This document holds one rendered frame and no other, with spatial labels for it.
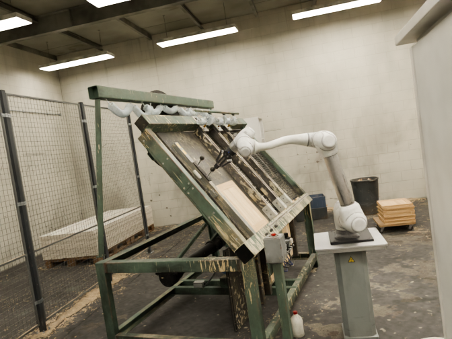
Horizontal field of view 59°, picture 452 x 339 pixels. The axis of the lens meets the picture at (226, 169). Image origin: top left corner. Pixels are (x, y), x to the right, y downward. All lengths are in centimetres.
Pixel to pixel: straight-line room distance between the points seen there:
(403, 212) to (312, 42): 412
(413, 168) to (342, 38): 298
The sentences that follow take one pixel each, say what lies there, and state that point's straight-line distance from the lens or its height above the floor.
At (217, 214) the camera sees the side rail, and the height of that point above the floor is 112.
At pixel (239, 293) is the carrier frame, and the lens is 321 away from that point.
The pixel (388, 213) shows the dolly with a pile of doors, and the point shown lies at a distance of 624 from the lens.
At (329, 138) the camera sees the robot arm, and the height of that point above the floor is 153.
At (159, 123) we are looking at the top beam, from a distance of 311.
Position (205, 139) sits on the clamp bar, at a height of 168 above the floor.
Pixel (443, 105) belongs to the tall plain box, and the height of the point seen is 159.
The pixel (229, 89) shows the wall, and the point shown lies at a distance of 874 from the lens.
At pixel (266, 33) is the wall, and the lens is 883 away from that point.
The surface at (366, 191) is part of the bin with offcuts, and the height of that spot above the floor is 44.
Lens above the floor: 157
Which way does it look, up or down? 3 degrees down
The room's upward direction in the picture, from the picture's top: 8 degrees counter-clockwise
